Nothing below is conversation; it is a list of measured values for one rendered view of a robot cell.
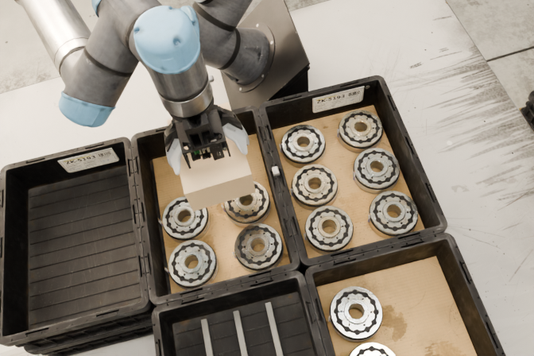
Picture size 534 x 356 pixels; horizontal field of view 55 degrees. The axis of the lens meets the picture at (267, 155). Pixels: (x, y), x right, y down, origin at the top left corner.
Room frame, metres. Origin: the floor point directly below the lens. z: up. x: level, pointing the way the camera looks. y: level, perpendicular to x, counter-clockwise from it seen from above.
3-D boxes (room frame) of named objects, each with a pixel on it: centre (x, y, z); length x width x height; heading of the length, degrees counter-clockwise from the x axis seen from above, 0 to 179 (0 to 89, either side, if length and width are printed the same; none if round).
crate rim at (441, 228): (0.50, -0.16, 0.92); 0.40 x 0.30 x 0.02; 4
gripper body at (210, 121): (0.46, 0.10, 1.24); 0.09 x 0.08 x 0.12; 8
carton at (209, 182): (0.48, 0.10, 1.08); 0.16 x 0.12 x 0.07; 8
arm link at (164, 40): (0.46, 0.10, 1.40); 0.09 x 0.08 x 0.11; 30
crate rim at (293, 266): (0.48, 0.14, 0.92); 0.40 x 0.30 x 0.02; 4
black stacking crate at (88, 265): (0.46, 0.43, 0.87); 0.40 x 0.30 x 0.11; 4
